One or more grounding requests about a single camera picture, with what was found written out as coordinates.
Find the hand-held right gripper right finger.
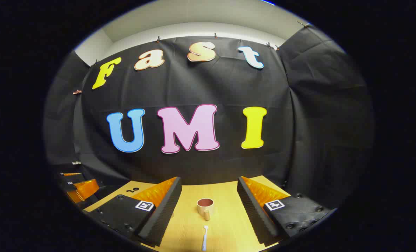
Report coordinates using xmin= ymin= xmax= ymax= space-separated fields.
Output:
xmin=237 ymin=176 xmax=338 ymax=245

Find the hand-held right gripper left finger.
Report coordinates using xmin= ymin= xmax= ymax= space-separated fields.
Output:
xmin=83 ymin=177 xmax=182 ymax=247

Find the beige cup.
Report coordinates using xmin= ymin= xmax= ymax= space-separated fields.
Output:
xmin=197 ymin=198 xmax=214 ymax=221

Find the wooden desktop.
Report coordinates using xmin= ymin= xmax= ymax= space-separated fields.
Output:
xmin=84 ymin=175 xmax=292 ymax=252

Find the black backdrop cloth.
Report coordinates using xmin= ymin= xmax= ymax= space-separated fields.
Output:
xmin=43 ymin=24 xmax=374 ymax=210

